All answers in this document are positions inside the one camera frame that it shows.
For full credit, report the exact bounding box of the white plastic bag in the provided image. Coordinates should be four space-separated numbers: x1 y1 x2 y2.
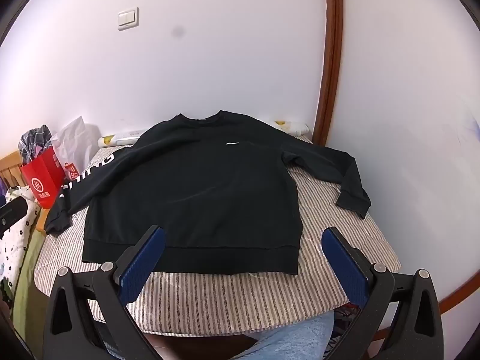
50 116 100 181

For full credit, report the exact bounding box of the red paper bag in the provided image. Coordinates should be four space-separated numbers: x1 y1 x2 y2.
19 145 67 210

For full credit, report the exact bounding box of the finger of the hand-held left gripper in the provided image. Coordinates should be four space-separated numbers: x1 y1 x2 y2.
0 199 30 239

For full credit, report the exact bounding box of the plaid cloth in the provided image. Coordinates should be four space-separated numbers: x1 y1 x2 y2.
18 124 53 166

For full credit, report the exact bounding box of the wooden slatted headboard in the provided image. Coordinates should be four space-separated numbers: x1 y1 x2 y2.
0 150 23 192

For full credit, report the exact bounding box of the black sweatshirt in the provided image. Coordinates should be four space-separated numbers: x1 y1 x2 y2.
44 110 372 276

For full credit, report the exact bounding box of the brown wooden door frame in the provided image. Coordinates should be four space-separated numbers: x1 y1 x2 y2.
312 0 345 145

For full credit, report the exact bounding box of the white wall switch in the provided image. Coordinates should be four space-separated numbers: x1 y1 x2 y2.
117 7 140 32

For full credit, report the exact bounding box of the striped mattress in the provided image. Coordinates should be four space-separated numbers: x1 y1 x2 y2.
33 135 402 336

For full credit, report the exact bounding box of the brown wooden baseboard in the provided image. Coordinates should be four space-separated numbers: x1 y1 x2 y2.
437 268 480 316

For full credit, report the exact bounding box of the white flower print quilt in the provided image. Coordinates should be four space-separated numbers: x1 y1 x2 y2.
0 185 42 301

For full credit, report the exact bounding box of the person's light blue pants leg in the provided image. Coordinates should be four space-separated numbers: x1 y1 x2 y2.
232 311 334 360

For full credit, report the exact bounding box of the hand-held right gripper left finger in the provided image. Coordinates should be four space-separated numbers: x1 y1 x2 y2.
42 225 166 360

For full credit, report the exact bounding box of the rolled duck print mat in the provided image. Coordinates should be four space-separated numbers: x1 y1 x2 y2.
97 120 310 148

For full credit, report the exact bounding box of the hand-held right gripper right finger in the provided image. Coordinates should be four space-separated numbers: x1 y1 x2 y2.
321 226 445 360

